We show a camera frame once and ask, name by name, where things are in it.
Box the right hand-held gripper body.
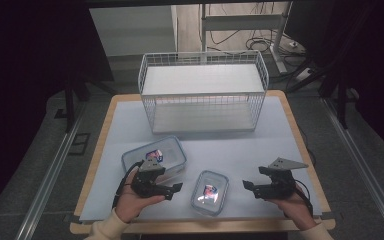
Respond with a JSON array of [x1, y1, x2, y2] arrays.
[[255, 157, 309, 201]]

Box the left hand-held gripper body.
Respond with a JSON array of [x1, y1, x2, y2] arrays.
[[131, 156, 173, 198]]

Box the large clear plastic food container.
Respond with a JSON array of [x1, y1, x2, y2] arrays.
[[121, 134, 188, 183]]

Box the white wire basket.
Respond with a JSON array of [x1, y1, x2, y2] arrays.
[[137, 49, 270, 135]]

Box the person's right hand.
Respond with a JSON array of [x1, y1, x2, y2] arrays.
[[268, 184, 317, 231]]

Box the person's left hand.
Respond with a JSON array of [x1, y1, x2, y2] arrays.
[[114, 166, 166, 224]]

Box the small clear plastic food container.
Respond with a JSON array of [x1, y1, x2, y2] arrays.
[[190, 169, 230, 217]]

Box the pale blue table mat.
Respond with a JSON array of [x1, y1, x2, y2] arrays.
[[78, 95, 324, 223]]

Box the black floor plate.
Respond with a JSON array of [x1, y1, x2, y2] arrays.
[[67, 132, 91, 156]]

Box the dark metal stand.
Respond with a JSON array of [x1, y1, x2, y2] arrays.
[[62, 75, 92, 133], [319, 66, 362, 130]]

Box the white power strip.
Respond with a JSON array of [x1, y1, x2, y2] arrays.
[[294, 67, 315, 83]]

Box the white panel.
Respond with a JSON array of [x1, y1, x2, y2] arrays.
[[88, 4, 180, 58]]

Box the left hand-held gripper black cable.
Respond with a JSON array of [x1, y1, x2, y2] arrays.
[[111, 160, 145, 210]]

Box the hand-held gripper black cable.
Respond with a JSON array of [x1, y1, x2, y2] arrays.
[[111, 160, 145, 210], [293, 179, 315, 216]]

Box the right hand-held gripper black cable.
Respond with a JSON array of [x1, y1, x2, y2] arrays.
[[293, 179, 315, 216]]

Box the aluminium floor rail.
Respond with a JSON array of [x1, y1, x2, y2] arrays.
[[321, 97, 384, 240], [14, 102, 88, 240]]

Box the black floor cables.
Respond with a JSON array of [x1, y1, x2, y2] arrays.
[[208, 29, 309, 68]]

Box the white metal desk frame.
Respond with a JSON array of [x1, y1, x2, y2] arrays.
[[199, 1, 293, 75]]

